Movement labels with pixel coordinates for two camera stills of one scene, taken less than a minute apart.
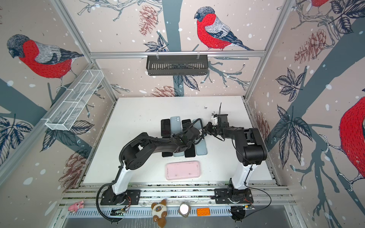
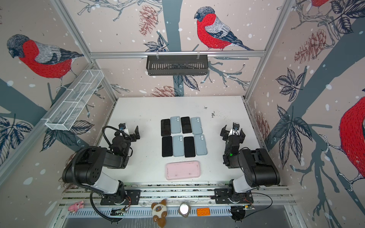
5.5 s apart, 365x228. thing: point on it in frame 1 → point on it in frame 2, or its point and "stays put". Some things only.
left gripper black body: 188,129 → 128,140
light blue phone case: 175,124 stays put
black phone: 190,152 stays put
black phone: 165,128 stays put
